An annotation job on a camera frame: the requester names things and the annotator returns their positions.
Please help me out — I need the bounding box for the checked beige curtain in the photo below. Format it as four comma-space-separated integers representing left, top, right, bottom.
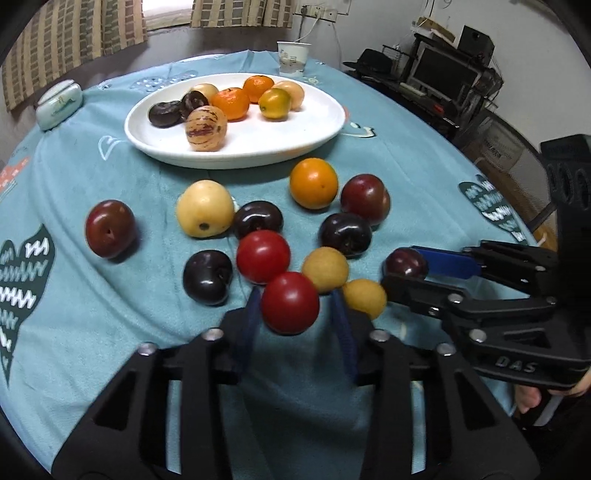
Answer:
190, 0, 294, 29
0, 0, 148, 112

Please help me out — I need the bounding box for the person's right hand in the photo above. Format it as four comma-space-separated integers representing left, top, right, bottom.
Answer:
512, 384, 542, 415

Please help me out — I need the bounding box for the dark brown wrinkled fruit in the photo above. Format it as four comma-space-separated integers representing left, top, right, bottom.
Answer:
180, 90, 211, 121
148, 100, 184, 128

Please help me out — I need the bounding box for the black computer monitor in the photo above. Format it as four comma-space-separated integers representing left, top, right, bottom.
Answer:
409, 46, 483, 100

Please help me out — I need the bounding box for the tan longan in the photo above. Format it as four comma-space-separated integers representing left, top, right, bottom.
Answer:
301, 247, 350, 294
342, 278, 388, 321

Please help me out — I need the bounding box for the red cherry tomato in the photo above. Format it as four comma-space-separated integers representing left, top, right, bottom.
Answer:
261, 271, 320, 335
236, 230, 291, 285

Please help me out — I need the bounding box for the white paper cup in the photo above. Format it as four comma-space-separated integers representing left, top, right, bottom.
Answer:
277, 41, 312, 77

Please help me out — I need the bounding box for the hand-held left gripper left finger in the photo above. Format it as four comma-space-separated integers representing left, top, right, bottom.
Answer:
52, 287, 263, 480

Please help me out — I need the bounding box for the black hat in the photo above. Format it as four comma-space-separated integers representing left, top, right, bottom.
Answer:
344, 48, 395, 77

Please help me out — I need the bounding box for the red-brown plum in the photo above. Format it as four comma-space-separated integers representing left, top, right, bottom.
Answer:
85, 199, 137, 258
340, 174, 391, 227

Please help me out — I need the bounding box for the orange-yellow round fruit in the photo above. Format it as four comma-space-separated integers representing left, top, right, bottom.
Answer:
289, 158, 339, 210

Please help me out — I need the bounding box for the flat tan box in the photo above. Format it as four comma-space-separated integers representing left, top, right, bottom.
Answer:
411, 16, 455, 40

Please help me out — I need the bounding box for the black computer desk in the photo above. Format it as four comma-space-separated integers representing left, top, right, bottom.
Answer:
344, 32, 504, 144

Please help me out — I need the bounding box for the striped pepino melon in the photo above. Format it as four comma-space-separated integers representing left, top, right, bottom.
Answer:
185, 105, 228, 151

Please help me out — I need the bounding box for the pale yellow round fruit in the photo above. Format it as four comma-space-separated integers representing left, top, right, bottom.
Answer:
176, 180, 236, 239
189, 83, 221, 103

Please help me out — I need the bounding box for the dark purple plum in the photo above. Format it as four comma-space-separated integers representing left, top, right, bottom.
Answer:
385, 247, 429, 280
318, 212, 373, 257
183, 250, 234, 306
232, 200, 284, 241

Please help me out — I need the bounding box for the orange mandarin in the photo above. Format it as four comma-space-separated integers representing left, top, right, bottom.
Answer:
242, 75, 275, 103
211, 87, 250, 122

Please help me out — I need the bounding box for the blue printed tablecloth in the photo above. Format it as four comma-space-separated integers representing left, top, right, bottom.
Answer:
0, 50, 541, 472

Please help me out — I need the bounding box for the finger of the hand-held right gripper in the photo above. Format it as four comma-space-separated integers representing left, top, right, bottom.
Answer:
380, 274, 558, 334
410, 239, 560, 297

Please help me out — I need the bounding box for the white wall power strip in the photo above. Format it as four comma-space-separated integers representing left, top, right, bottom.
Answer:
300, 4, 339, 21

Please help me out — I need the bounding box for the black speaker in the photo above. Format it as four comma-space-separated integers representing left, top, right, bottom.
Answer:
457, 25, 495, 58

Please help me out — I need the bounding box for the white power cable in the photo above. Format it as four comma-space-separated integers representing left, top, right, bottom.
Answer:
298, 16, 321, 44

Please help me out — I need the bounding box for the yellow-green round fruit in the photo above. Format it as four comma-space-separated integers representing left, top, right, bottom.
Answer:
258, 88, 292, 121

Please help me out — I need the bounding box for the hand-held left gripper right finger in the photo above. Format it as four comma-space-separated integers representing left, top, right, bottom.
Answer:
329, 290, 541, 480

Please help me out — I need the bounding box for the white ceramic lidded jar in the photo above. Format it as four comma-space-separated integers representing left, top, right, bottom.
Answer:
36, 79, 84, 131

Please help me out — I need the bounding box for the white round plate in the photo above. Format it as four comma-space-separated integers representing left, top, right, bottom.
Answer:
124, 72, 347, 170

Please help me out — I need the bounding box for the bright window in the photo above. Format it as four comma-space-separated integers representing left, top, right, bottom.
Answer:
141, 0, 195, 31

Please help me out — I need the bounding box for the beige round fruit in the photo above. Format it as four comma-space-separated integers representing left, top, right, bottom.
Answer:
271, 80, 305, 112

